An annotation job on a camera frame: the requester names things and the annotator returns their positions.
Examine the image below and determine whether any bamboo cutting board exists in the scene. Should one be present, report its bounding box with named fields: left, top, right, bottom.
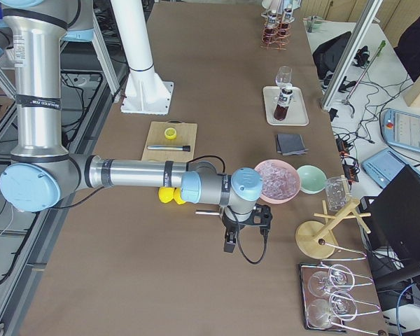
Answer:
left=141, top=121, right=197, bottom=162

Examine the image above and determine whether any tea bottle white cap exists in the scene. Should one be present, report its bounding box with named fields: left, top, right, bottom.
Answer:
left=279, top=5, right=293, bottom=36
left=263, top=10, right=277, bottom=43

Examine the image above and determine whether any clear wine glass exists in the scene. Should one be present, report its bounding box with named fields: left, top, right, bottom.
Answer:
left=275, top=66, right=292, bottom=88

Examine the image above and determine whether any black monitor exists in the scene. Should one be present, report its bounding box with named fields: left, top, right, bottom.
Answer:
left=360, top=165, right=420, bottom=284

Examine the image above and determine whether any aluminium frame post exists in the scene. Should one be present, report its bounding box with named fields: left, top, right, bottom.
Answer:
left=321, top=0, right=383, bottom=111

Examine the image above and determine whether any copper wire bottle basket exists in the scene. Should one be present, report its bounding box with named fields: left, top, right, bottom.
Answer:
left=260, top=14, right=292, bottom=50

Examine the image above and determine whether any glass mug on stand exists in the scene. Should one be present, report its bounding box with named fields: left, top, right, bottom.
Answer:
left=325, top=176, right=351, bottom=211

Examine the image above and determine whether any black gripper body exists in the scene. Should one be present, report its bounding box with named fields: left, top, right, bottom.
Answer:
left=222, top=206, right=254, bottom=253

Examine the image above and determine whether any blue teach pendant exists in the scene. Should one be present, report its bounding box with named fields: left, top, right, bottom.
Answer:
left=381, top=109, right=420, bottom=153
left=362, top=148, right=409, bottom=189

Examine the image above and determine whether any folded grey cloth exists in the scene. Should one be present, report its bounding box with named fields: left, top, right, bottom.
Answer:
left=276, top=133, right=307, bottom=156

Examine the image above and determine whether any green bowl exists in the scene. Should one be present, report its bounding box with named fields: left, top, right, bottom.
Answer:
left=297, top=165, right=327, bottom=195

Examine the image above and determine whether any cream rabbit serving tray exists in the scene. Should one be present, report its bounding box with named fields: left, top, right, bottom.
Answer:
left=262, top=86, right=309, bottom=127

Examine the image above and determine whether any pink bowl of ice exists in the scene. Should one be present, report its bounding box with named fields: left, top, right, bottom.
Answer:
left=255, top=159, right=301, bottom=204

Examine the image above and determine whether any half lemon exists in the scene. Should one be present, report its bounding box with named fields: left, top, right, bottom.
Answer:
left=164, top=127, right=177, bottom=140

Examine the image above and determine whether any black bag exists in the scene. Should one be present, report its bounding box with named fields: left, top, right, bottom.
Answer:
left=312, top=31, right=351, bottom=80

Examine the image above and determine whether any steel muddler black tip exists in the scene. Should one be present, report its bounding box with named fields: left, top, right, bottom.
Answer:
left=146, top=144, right=191, bottom=152

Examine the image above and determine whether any steel ice scoop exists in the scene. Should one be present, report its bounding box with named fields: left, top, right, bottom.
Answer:
left=195, top=209, right=223, bottom=217

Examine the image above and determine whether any white cup rack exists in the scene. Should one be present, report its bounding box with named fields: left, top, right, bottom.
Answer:
left=261, top=0, right=302, bottom=18

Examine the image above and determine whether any black glass rack tray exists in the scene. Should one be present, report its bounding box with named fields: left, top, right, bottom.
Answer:
left=299, top=263, right=385, bottom=335

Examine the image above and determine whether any wooden cup tree stand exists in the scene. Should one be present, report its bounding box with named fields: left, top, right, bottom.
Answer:
left=295, top=196, right=371, bottom=261

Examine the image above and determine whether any yellow lemon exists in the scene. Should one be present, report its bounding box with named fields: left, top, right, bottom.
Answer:
left=173, top=188, right=186, bottom=204
left=157, top=187, right=175, bottom=204

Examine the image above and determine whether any hanging wine glass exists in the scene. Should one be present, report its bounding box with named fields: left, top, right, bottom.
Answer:
left=306, top=290, right=381, bottom=331
left=307, top=264, right=374, bottom=298

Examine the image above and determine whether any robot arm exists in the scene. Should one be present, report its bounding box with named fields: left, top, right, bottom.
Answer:
left=0, top=1, right=272, bottom=252

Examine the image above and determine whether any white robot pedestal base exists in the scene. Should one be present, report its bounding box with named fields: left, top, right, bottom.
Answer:
left=111, top=0, right=174, bottom=116

